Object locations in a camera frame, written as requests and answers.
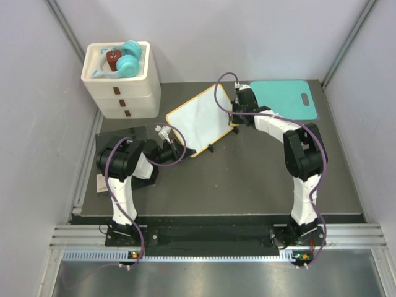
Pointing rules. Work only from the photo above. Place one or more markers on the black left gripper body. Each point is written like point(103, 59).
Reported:
point(170, 151)

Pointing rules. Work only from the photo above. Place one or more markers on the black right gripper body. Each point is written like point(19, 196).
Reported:
point(237, 118)

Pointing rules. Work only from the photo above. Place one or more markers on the yellow framed whiteboard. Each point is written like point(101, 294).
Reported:
point(200, 121)

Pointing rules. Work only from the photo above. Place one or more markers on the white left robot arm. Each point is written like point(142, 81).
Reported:
point(121, 192)

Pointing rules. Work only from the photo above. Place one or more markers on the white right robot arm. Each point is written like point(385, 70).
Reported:
point(304, 157)

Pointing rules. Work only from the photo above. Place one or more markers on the teal cutting board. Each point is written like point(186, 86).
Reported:
point(291, 99)

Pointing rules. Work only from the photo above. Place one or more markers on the white drawer storage box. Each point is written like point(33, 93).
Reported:
point(135, 97)

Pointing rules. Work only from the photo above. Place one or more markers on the black mat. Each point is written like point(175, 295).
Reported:
point(125, 159)

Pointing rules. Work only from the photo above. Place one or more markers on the white paper label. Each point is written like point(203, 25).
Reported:
point(101, 183)

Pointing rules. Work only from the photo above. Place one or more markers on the teal headphones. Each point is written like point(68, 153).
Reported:
point(127, 65)

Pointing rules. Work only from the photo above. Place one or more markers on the brown cube toy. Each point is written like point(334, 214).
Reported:
point(112, 58)

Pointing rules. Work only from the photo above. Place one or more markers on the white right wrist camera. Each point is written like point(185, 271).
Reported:
point(240, 86)

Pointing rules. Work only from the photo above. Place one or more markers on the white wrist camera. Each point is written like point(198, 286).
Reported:
point(163, 131)
point(240, 86)

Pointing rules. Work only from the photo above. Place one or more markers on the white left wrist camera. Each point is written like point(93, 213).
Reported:
point(163, 131)

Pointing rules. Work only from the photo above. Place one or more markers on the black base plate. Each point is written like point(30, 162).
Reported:
point(227, 240)

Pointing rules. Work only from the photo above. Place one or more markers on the grey slotted cable duct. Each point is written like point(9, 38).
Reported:
point(80, 255)

